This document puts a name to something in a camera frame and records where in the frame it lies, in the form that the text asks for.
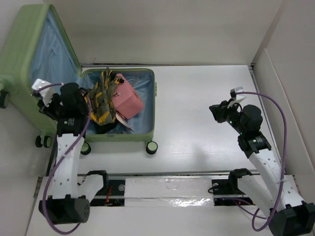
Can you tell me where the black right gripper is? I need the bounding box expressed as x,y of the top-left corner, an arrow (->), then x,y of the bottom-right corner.
208,98 -> 246,135

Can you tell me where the camouflage clothing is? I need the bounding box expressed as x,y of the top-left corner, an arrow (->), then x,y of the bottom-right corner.
88,68 -> 125,126

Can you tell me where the black pouch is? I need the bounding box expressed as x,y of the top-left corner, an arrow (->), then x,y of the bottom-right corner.
94,120 -> 119,134

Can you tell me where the green hard-shell suitcase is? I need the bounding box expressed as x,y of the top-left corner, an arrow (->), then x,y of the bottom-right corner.
0,4 -> 158,155

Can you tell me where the clear packet with red label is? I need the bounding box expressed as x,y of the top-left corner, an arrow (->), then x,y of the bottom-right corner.
116,111 -> 133,131

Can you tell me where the pink box with handle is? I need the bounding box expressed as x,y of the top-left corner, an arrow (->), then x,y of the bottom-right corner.
112,73 -> 144,119

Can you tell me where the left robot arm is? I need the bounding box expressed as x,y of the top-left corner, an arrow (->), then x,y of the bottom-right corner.
36,83 -> 110,228

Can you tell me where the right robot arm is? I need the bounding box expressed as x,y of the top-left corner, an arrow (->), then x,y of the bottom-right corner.
209,99 -> 315,236

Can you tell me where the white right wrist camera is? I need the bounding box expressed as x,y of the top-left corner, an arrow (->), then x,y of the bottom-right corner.
227,87 -> 246,109

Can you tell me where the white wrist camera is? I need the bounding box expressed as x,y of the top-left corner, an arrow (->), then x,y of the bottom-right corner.
227,87 -> 246,109
31,79 -> 55,106

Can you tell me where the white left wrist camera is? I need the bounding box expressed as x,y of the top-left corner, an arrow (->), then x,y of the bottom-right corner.
31,79 -> 55,106

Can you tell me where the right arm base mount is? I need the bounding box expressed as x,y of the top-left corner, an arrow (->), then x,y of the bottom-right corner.
208,179 -> 254,207

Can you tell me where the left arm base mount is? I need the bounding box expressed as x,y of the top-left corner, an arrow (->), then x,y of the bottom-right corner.
90,179 -> 126,207

